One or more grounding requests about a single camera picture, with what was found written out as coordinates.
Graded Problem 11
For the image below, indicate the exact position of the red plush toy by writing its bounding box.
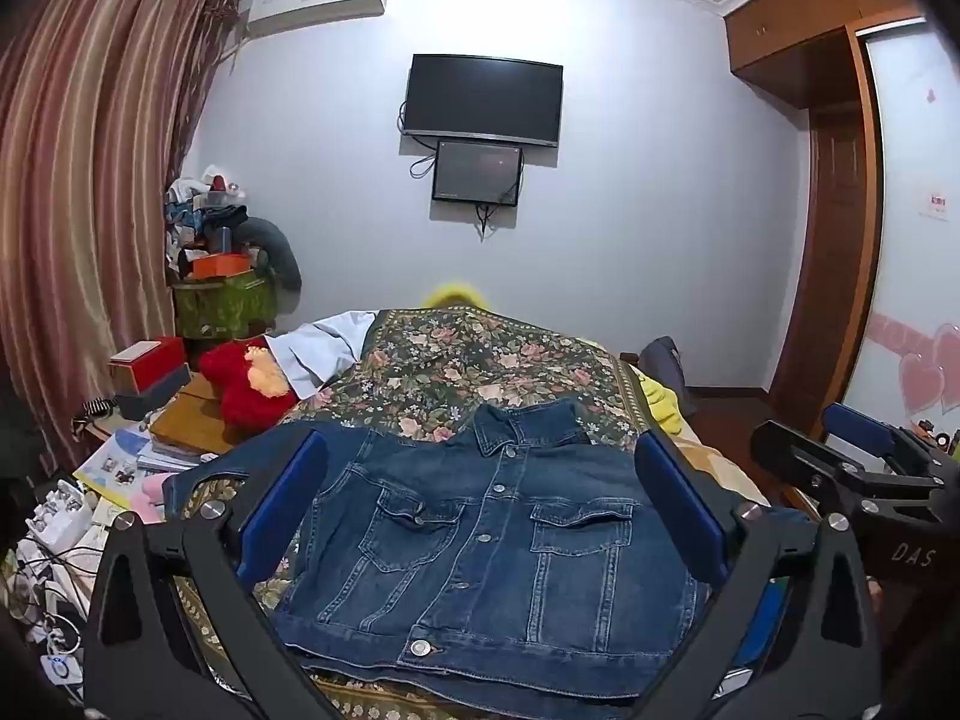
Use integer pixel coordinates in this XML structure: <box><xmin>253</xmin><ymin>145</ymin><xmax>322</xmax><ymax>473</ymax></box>
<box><xmin>198</xmin><ymin>338</ymin><xmax>302</xmax><ymax>434</ymax></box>

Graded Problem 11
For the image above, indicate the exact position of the orange box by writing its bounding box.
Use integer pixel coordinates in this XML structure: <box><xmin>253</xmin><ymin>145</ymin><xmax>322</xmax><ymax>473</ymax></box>
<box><xmin>190</xmin><ymin>253</ymin><xmax>253</xmax><ymax>281</ymax></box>

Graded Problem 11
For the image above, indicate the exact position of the yellow plush object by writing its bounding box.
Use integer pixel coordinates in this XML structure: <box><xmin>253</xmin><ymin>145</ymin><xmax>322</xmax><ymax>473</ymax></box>
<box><xmin>421</xmin><ymin>282</ymin><xmax>493</xmax><ymax>313</ymax></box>

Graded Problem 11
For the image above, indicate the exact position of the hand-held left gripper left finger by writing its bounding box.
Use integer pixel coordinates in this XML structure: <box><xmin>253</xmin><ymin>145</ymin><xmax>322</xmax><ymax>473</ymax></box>
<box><xmin>82</xmin><ymin>420</ymin><xmax>338</xmax><ymax>720</ymax></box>

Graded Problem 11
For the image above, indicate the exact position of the white power strip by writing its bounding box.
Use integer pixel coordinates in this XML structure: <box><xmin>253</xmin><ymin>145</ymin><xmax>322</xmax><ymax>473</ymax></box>
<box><xmin>21</xmin><ymin>478</ymin><xmax>96</xmax><ymax>550</ymax></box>

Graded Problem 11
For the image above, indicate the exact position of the green patterned box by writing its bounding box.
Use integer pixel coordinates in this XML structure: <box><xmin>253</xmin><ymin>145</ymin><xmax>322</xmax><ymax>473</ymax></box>
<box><xmin>173</xmin><ymin>270</ymin><xmax>279</xmax><ymax>339</ymax></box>

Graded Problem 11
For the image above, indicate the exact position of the white air conditioner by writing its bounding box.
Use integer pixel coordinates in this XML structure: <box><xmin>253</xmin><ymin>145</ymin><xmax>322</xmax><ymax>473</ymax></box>
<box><xmin>238</xmin><ymin>0</ymin><xmax>393</xmax><ymax>39</ymax></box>

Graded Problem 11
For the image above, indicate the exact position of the pink cloth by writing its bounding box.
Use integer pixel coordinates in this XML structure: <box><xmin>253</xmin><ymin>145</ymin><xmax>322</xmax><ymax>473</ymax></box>
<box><xmin>133</xmin><ymin>468</ymin><xmax>197</xmax><ymax>524</ymax></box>

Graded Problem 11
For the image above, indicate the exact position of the dark grey bag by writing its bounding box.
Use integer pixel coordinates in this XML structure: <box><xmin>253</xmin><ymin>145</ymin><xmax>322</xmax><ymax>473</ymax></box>
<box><xmin>640</xmin><ymin>335</ymin><xmax>696</xmax><ymax>421</ymax></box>

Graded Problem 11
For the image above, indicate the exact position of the small black wall monitor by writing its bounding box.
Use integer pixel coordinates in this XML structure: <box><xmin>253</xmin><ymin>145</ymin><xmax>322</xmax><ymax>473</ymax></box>
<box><xmin>431</xmin><ymin>139</ymin><xmax>524</xmax><ymax>207</ymax></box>

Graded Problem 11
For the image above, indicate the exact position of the black wall television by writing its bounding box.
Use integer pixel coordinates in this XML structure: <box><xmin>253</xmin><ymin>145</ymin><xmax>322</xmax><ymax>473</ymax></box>
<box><xmin>403</xmin><ymin>53</ymin><xmax>564</xmax><ymax>149</ymax></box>

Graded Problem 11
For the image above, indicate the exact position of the dark grey box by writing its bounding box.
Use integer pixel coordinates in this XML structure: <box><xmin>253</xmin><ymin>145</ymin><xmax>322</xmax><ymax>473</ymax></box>
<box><xmin>115</xmin><ymin>363</ymin><xmax>193</xmax><ymax>422</ymax></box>

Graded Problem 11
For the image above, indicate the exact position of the yellow cloth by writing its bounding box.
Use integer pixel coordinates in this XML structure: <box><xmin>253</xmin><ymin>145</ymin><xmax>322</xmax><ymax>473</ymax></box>
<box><xmin>636</xmin><ymin>370</ymin><xmax>688</xmax><ymax>437</ymax></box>

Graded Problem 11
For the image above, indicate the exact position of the light blue shirt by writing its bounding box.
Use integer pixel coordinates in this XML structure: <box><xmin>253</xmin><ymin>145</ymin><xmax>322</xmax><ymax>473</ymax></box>
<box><xmin>265</xmin><ymin>310</ymin><xmax>380</xmax><ymax>401</ymax></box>

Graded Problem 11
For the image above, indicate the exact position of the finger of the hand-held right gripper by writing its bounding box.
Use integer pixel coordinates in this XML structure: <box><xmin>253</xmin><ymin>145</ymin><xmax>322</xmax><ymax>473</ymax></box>
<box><xmin>820</xmin><ymin>402</ymin><xmax>947</xmax><ymax>475</ymax></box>
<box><xmin>750</xmin><ymin>418</ymin><xmax>947</xmax><ymax>520</ymax></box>

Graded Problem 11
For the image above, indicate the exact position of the striped brown curtain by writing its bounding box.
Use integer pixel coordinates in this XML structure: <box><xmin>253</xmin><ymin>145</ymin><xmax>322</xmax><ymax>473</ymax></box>
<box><xmin>0</xmin><ymin>0</ymin><xmax>242</xmax><ymax>470</ymax></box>

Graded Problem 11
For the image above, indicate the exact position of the wooden wardrobe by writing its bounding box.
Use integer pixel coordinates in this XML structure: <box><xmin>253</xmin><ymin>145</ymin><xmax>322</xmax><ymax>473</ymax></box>
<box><xmin>722</xmin><ymin>0</ymin><xmax>960</xmax><ymax>458</ymax></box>

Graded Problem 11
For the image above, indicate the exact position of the brown wooden door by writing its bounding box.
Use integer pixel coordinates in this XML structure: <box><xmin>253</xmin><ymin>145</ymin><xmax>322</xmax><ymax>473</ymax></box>
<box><xmin>768</xmin><ymin>99</ymin><xmax>865</xmax><ymax>437</ymax></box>

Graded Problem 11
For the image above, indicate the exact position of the pile of mixed clothes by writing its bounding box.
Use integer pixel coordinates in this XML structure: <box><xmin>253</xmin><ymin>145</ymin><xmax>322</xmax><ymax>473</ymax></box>
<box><xmin>164</xmin><ymin>163</ymin><xmax>250</xmax><ymax>280</ymax></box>

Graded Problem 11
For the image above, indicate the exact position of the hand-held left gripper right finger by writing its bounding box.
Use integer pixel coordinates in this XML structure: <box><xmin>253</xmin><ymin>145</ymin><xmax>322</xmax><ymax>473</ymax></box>
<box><xmin>634</xmin><ymin>427</ymin><xmax>883</xmax><ymax>720</ymax></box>

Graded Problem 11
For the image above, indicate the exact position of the blue denim jacket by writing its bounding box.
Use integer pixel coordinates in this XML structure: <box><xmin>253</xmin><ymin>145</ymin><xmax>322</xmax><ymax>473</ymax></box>
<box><xmin>161</xmin><ymin>399</ymin><xmax>818</xmax><ymax>700</ymax></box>

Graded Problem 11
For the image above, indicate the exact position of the green floral blanket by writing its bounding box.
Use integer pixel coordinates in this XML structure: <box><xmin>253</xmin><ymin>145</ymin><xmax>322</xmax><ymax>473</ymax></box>
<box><xmin>174</xmin><ymin>307</ymin><xmax>665</xmax><ymax>720</ymax></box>

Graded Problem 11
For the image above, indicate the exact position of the orange bed sheet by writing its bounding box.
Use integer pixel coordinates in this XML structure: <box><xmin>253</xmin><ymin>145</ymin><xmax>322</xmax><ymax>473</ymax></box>
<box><xmin>673</xmin><ymin>411</ymin><xmax>770</xmax><ymax>507</ymax></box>

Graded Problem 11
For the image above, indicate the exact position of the black cable bundle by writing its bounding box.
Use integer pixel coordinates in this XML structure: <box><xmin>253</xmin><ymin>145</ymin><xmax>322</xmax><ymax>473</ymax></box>
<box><xmin>0</xmin><ymin>540</ymin><xmax>102</xmax><ymax>661</ymax></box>

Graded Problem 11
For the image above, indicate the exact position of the red box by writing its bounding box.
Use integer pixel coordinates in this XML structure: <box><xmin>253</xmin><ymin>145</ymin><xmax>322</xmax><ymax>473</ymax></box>
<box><xmin>108</xmin><ymin>335</ymin><xmax>188</xmax><ymax>395</ymax></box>

